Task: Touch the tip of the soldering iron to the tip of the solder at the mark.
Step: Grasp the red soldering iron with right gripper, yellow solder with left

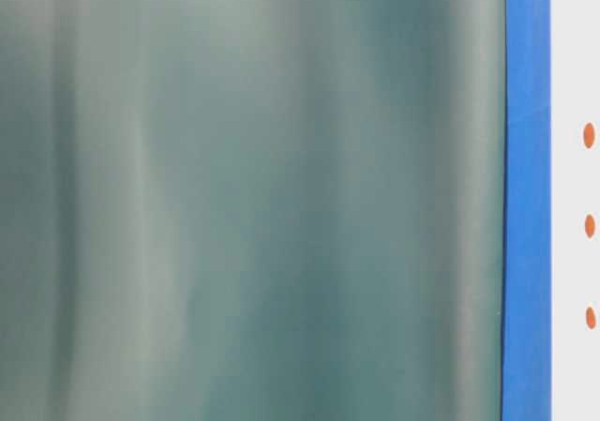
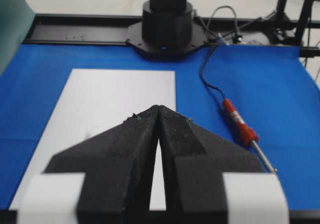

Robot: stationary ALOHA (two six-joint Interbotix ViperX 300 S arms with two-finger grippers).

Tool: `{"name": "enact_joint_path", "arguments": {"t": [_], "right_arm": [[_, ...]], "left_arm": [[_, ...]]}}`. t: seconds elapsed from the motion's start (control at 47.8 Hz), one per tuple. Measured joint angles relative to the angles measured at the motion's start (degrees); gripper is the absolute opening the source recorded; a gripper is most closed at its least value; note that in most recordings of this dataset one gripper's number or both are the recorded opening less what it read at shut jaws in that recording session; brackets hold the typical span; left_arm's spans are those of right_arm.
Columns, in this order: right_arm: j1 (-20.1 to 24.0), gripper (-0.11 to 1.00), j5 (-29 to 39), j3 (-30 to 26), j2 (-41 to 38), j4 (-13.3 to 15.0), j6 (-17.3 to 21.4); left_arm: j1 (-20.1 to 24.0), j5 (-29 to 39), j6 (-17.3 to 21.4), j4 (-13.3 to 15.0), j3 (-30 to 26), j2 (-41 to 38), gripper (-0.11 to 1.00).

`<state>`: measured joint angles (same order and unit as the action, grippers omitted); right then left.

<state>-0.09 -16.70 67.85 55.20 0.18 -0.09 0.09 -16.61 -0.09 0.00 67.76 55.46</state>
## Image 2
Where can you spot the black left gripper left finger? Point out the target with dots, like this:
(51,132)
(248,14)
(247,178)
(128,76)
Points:
(106,179)

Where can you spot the blue table cloth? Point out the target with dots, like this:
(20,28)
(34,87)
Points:
(268,85)

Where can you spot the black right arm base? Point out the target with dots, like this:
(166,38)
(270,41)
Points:
(167,30)

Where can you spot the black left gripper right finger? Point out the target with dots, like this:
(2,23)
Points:
(210,180)

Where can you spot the black stand post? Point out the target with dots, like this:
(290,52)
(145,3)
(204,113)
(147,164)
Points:
(286,31)

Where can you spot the red handled soldering iron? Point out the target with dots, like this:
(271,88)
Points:
(248,136)

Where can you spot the black aluminium frame rail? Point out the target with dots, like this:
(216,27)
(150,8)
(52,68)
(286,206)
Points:
(112,29)

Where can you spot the large white foam board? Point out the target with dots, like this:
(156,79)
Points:
(93,101)

